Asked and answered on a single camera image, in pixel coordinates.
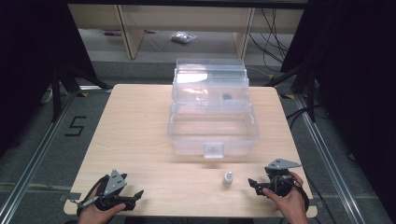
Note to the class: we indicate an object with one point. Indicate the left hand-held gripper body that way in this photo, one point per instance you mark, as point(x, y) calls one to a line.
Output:
point(114, 184)

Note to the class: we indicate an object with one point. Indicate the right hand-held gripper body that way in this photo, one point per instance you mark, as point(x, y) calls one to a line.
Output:
point(281, 177)

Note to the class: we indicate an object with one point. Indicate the small white dropper bottle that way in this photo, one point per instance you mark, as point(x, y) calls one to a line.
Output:
point(227, 179)

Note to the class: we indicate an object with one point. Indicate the clear plastic storage box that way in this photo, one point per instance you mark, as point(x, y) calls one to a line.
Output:
point(213, 124)

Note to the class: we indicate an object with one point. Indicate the person's right hand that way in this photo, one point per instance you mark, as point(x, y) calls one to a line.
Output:
point(288, 207)

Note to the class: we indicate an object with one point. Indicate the person's left hand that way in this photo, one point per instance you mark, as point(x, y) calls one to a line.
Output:
point(95, 214)

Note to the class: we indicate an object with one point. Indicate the small black object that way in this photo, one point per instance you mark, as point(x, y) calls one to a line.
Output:
point(227, 96)

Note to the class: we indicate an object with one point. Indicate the black metal stand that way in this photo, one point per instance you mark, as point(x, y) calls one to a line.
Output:
point(57, 93)
point(306, 90)

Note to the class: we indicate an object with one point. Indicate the black curtain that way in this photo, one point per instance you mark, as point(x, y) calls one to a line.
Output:
point(351, 77)
point(34, 62)

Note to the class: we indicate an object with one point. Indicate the clear plastic bag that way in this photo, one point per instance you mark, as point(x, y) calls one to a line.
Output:
point(183, 37)

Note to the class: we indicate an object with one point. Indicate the light wooden shelf unit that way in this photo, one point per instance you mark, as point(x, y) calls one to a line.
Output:
point(186, 18)

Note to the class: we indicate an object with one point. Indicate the metal floor rail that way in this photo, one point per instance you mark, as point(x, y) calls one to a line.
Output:
point(333, 171)
point(31, 161)

